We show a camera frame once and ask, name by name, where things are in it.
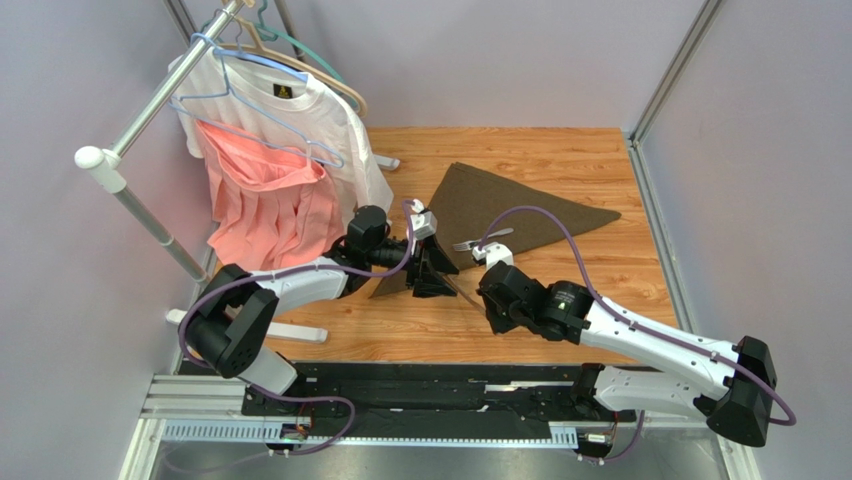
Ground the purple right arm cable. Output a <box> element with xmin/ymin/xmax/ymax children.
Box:
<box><xmin>473</xmin><ymin>205</ymin><xmax>798</xmax><ymax>465</ymax></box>

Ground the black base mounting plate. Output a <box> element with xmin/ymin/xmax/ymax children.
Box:
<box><xmin>237</xmin><ymin>361</ymin><xmax>637</xmax><ymax>440</ymax></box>

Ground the teal clothes hanger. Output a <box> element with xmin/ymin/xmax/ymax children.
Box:
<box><xmin>199</xmin><ymin>14</ymin><xmax>359</xmax><ymax>117</ymax></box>

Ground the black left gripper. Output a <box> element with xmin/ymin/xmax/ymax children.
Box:
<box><xmin>367</xmin><ymin>235</ymin><xmax>459</xmax><ymax>300</ymax></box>

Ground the olive brown cloth napkin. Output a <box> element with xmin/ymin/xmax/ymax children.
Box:
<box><xmin>369</xmin><ymin>162</ymin><xmax>622</xmax><ymax>299</ymax></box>

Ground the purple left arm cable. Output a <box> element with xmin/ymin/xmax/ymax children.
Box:
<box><xmin>176</xmin><ymin>198</ymin><xmax>421</xmax><ymax>458</ymax></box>

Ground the white t-shirt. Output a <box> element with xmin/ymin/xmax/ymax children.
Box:
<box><xmin>173</xmin><ymin>50</ymin><xmax>395</xmax><ymax>223</ymax></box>

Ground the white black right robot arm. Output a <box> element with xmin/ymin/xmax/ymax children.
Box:
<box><xmin>477</xmin><ymin>262</ymin><xmax>777</xmax><ymax>447</ymax></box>

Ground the aluminium frame rail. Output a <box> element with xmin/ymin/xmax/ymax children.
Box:
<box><xmin>116</xmin><ymin>0</ymin><xmax>763</xmax><ymax>480</ymax></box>

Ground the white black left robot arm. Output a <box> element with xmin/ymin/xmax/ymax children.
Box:
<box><xmin>178</xmin><ymin>201</ymin><xmax>459</xmax><ymax>403</ymax></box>

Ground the white clothes rack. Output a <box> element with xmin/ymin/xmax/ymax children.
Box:
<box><xmin>73</xmin><ymin>0</ymin><xmax>402</xmax><ymax>345</ymax></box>

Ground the wooden clothes hanger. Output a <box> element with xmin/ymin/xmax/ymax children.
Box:
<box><xmin>214</xmin><ymin>15</ymin><xmax>368</xmax><ymax>118</ymax></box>

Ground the pink pleated skirt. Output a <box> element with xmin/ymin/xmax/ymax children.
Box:
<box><xmin>195</xmin><ymin>121</ymin><xmax>343</xmax><ymax>271</ymax></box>

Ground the silver table knife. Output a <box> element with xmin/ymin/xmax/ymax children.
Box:
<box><xmin>443</xmin><ymin>274</ymin><xmax>486</xmax><ymax>316</ymax></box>

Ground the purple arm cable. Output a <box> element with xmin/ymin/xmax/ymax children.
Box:
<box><xmin>473</xmin><ymin>205</ymin><xmax>798</xmax><ymax>465</ymax></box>
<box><xmin>176</xmin><ymin>198</ymin><xmax>421</xmax><ymax>458</ymax></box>

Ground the blue wire hanger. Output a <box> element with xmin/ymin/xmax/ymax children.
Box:
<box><xmin>168</xmin><ymin>32</ymin><xmax>345</xmax><ymax>169</ymax></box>

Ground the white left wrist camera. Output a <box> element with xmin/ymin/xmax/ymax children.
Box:
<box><xmin>405</xmin><ymin>199</ymin><xmax>438</xmax><ymax>241</ymax></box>

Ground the silver fork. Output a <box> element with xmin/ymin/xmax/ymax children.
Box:
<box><xmin>452</xmin><ymin>227</ymin><xmax>515</xmax><ymax>253</ymax></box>

